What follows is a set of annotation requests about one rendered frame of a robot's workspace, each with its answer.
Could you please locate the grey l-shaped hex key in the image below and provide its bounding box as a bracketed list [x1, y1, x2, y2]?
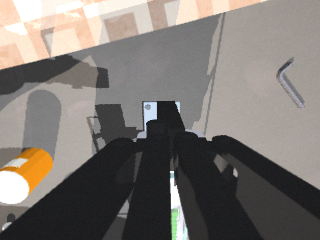
[278, 62, 304, 109]

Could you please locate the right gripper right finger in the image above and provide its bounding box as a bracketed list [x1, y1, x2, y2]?
[166, 101, 320, 240]

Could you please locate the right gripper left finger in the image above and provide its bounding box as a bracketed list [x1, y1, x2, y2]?
[0, 101, 172, 240]

